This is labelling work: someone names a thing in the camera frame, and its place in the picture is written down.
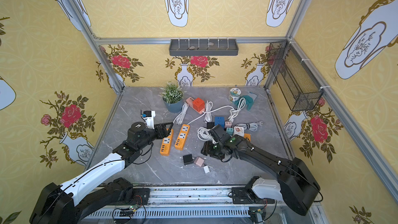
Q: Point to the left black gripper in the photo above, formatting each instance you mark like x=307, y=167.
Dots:
x=161, y=130

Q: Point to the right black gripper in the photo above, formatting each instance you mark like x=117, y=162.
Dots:
x=213, y=149

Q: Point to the orange power strip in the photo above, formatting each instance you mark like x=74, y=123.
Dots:
x=166, y=144
x=182, y=137
x=247, y=136

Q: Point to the small white plug adapter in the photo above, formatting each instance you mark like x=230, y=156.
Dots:
x=206, y=169

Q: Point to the small pink plug adapter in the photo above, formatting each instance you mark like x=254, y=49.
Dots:
x=228, y=124

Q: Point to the blue cube adapter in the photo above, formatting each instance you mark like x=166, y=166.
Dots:
x=220, y=121

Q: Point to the black plug adapter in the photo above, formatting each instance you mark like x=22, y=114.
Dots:
x=187, y=159

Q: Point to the pink power strip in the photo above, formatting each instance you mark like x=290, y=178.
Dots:
x=190, y=101

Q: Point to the red cube adapter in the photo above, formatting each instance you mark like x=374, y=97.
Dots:
x=198, y=105

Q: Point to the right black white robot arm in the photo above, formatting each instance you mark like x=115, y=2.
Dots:
x=298, y=186

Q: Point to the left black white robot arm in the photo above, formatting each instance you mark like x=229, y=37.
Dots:
x=73, y=200

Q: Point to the teal plug adapter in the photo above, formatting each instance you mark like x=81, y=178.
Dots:
x=230, y=131

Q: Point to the white patterned plug adapter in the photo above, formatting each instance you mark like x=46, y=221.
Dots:
x=240, y=131

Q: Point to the potted green plant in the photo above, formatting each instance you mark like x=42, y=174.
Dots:
x=172, y=95

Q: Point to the green glove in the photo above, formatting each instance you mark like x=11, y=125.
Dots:
x=250, y=99

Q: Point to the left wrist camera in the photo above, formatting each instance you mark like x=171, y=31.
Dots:
x=148, y=118

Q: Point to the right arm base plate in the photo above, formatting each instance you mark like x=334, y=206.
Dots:
x=241, y=195

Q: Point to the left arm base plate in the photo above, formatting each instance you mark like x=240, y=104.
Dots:
x=139, y=196

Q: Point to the grey wall shelf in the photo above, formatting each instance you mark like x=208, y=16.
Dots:
x=203, y=47

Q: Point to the black wire basket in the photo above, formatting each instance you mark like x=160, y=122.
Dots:
x=299, y=86

